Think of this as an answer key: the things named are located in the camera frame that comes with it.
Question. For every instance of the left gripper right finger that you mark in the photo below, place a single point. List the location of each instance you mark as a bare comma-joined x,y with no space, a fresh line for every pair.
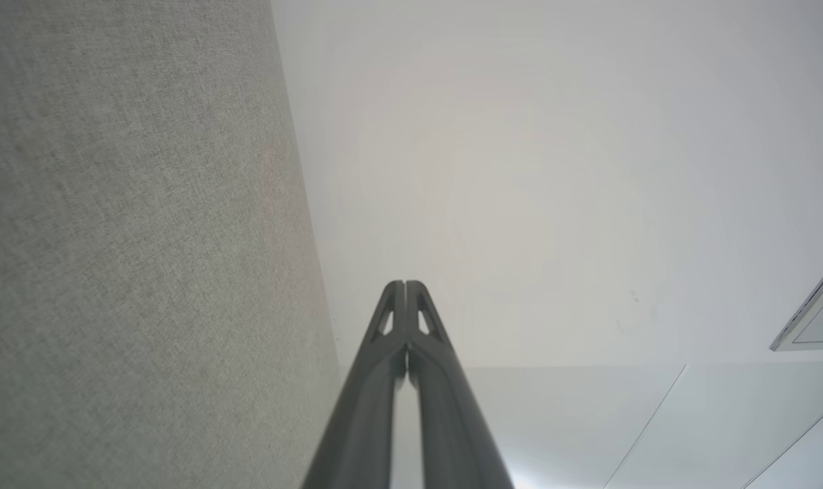
452,421

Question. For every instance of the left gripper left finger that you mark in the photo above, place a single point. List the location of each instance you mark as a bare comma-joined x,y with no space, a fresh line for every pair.
364,407

